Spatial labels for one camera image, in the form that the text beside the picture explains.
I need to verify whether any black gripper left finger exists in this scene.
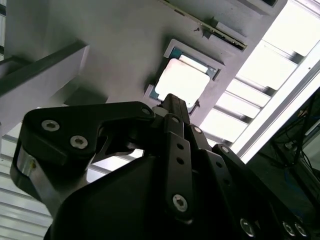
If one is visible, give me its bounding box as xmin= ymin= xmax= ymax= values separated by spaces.
xmin=9 ymin=93 xmax=195 ymax=225

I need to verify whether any silver CPU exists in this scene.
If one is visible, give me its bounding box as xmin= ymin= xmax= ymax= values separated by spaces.
xmin=148 ymin=46 xmax=220 ymax=115

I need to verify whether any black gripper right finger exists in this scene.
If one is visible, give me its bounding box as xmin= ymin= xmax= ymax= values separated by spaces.
xmin=178 ymin=98 xmax=316 ymax=240

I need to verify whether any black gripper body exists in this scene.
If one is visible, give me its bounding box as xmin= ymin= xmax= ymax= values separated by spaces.
xmin=43 ymin=155 xmax=241 ymax=240

